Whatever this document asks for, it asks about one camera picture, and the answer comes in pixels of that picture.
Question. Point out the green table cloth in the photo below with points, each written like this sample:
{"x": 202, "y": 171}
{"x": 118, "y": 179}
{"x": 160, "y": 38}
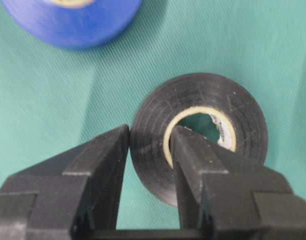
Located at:
{"x": 52, "y": 99}

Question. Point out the blue tape roll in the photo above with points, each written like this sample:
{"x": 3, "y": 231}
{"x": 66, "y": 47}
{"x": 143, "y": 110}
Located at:
{"x": 73, "y": 24}

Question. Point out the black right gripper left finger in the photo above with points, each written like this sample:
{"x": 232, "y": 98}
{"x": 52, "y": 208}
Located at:
{"x": 69, "y": 194}

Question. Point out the black tape roll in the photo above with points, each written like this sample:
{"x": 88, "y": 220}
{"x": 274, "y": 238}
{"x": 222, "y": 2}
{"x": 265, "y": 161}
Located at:
{"x": 234, "y": 111}

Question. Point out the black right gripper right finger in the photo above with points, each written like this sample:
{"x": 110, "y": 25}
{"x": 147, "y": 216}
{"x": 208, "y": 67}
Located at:
{"x": 225, "y": 196}

